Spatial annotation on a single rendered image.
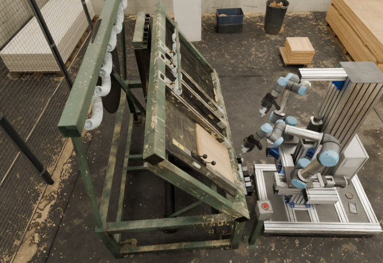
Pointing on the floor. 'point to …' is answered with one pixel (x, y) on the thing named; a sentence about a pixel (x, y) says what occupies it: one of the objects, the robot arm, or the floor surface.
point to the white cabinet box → (187, 5)
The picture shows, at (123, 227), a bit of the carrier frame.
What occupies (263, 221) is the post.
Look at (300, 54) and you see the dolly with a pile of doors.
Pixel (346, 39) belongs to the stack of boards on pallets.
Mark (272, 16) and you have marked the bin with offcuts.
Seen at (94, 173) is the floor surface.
